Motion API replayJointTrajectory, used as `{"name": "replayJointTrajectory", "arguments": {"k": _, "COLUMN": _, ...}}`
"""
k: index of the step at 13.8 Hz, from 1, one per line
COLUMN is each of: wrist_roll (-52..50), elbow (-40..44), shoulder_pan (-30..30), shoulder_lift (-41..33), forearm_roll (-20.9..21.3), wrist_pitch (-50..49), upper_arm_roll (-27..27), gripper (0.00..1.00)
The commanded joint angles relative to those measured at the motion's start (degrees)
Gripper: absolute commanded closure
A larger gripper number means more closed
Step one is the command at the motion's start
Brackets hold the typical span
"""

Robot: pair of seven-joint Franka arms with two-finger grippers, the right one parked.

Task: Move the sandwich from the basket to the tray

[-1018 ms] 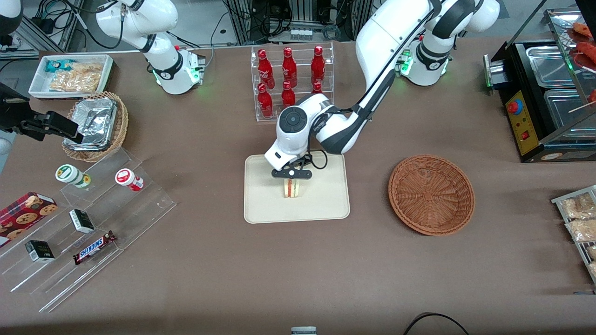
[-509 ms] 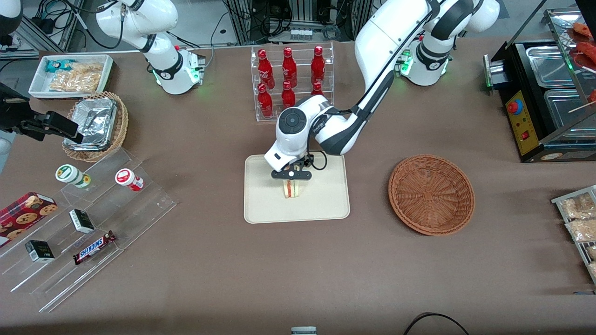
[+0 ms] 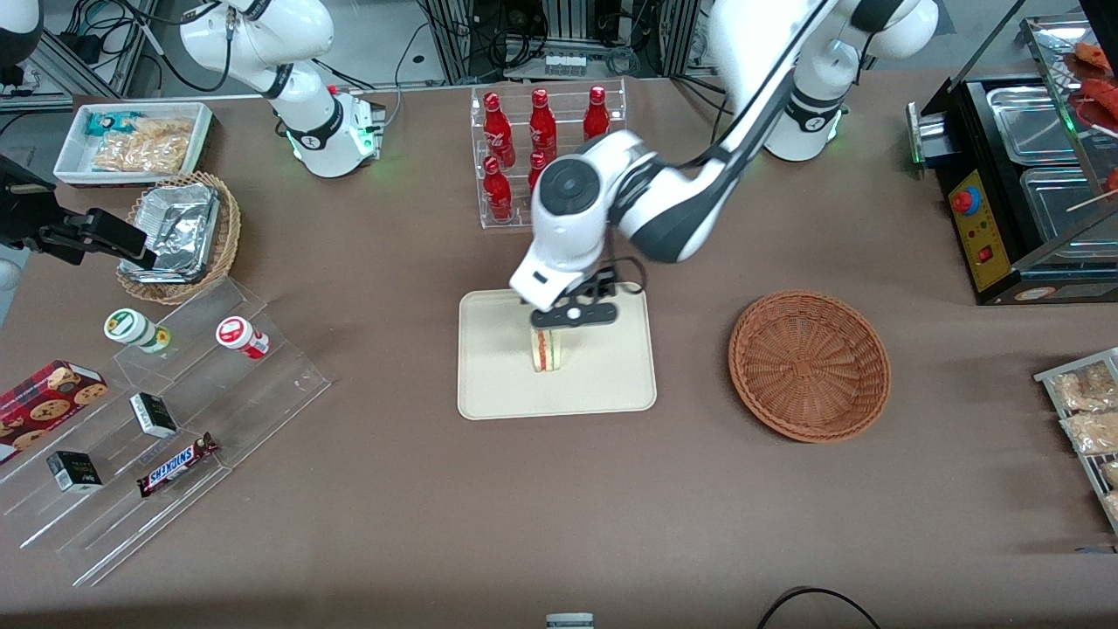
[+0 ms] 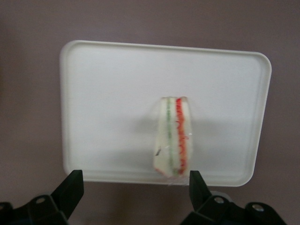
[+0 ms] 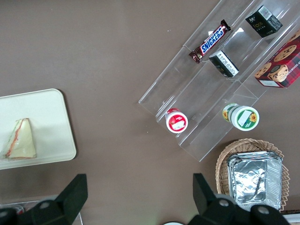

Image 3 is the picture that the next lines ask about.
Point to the white power strip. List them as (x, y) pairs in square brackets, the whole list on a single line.
[(566, 64)]

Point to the red emergency stop button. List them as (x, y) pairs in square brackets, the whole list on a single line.
[(965, 201)]

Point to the black food warmer machine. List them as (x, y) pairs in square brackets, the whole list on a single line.
[(996, 253)]

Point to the red cookie box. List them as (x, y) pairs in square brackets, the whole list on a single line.
[(44, 406)]

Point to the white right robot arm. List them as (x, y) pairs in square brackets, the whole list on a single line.
[(323, 131)]

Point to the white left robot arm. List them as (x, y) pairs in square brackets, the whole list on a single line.
[(681, 210)]

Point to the clear bag of chips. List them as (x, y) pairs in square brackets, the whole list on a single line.
[(148, 147)]

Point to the clear acrylic stepped display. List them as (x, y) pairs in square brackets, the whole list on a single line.
[(262, 411)]

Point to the small grey device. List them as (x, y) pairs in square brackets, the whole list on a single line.
[(569, 621)]

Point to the red soda bottle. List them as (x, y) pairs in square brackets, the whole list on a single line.
[(535, 168), (596, 114), (542, 127), (497, 192), (499, 131)]

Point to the tray of packaged snacks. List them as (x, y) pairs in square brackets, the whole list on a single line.
[(1092, 472)]

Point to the beige plastic tray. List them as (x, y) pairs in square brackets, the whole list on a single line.
[(607, 376)]

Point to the clear bag of crackers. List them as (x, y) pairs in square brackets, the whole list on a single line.
[(1092, 432), (1083, 389)]

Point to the aluminium foil containers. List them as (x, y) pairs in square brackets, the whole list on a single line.
[(179, 227)]

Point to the Snickers chocolate bar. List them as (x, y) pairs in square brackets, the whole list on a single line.
[(175, 466)]

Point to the round brown wicker basket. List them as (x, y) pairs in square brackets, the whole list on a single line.
[(808, 367)]

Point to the teal snack packet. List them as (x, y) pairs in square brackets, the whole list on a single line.
[(106, 122)]

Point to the white rectangular snack bin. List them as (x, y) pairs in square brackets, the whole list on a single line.
[(70, 162)]

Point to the green lidded white cup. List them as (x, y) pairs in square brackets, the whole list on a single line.
[(131, 328)]

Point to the triangular sandwich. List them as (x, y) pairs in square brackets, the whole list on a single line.
[(548, 354)]

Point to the red lidded white bottle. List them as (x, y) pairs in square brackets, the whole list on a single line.
[(240, 336)]

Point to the oval tan wicker basket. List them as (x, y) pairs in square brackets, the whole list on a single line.
[(225, 245)]

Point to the small black carton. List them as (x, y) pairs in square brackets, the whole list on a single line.
[(153, 415), (74, 472)]

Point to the clear acrylic bottle rack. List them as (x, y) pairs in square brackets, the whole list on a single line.
[(489, 218)]

